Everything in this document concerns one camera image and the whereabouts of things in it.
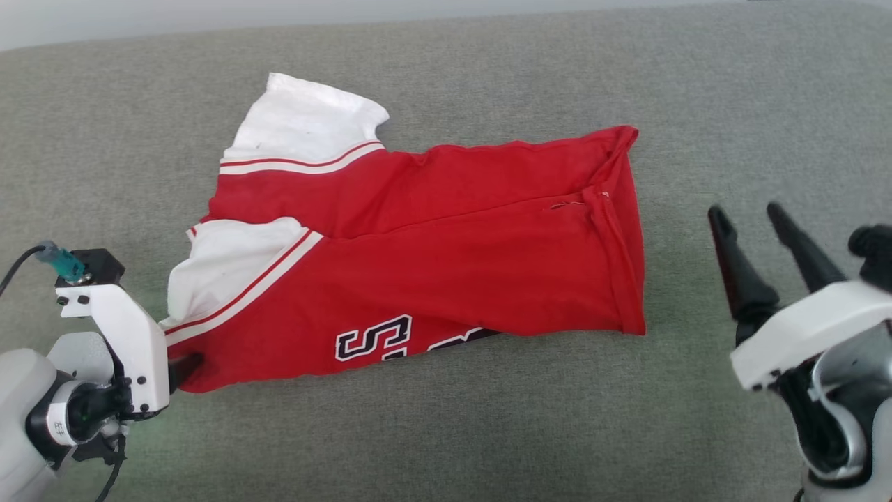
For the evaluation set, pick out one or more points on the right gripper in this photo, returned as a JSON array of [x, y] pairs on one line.
[[843, 418]]

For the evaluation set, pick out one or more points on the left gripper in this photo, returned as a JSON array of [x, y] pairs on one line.
[[97, 411]]

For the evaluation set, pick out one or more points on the red and white jersey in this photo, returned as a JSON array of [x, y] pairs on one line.
[[453, 244]]

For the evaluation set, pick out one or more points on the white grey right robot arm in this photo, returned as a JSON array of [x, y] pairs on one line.
[[836, 493]]

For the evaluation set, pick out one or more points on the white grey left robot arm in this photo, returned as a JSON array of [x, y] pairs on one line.
[[21, 390]]

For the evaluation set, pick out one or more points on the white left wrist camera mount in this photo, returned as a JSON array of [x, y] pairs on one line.
[[132, 335]]

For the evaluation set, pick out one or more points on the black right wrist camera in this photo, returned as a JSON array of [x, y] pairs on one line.
[[874, 251]]

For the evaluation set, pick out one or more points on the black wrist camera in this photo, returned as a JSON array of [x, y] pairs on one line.
[[874, 251], [101, 265]]

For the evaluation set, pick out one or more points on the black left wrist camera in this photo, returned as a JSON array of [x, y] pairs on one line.
[[101, 265]]

